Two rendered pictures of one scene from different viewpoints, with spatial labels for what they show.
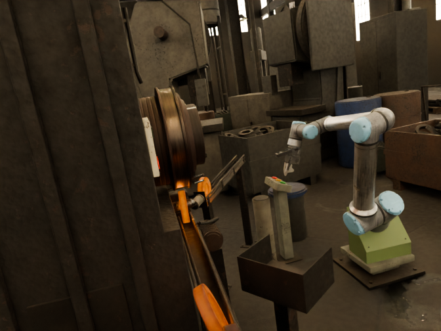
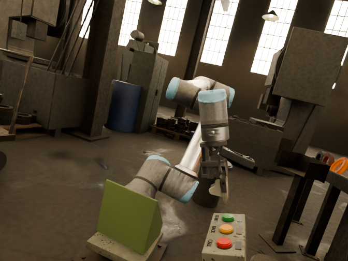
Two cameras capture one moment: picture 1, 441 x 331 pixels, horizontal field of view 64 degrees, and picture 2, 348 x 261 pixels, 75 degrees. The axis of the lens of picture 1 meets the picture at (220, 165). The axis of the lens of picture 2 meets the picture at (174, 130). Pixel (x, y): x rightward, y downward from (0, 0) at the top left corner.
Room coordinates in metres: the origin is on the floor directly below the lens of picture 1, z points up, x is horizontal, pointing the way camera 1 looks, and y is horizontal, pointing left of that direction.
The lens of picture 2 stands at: (3.07, -0.31, 0.98)
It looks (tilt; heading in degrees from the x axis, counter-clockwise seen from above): 10 degrees down; 207
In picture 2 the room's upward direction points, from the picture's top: 14 degrees clockwise
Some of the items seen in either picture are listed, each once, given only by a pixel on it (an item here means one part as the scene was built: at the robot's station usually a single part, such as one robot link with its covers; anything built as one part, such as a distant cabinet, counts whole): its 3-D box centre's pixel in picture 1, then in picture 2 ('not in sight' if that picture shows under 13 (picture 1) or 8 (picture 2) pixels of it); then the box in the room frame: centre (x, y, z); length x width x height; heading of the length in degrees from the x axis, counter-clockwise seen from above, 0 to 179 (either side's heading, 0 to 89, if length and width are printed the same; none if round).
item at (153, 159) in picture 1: (150, 144); not in sight; (1.23, 0.23, 1.15); 0.26 x 0.02 x 0.18; 11
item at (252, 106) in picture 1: (261, 125); not in sight; (5.97, -0.80, 0.55); 1.10 x 0.53 x 1.10; 31
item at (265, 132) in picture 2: not in sight; (241, 140); (-0.97, -1.02, 0.39); 1.03 x 0.83 x 0.79; 105
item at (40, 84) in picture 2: not in sight; (61, 98); (0.79, -3.47, 0.43); 1.23 x 0.93 x 0.87; 9
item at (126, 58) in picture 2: not in sight; (137, 69); (-3.92, -5.94, 1.36); 1.37 x 1.16 x 2.71; 91
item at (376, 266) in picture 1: (375, 253); (127, 238); (2.09, -0.93, 0.10); 0.32 x 0.32 x 0.04; 12
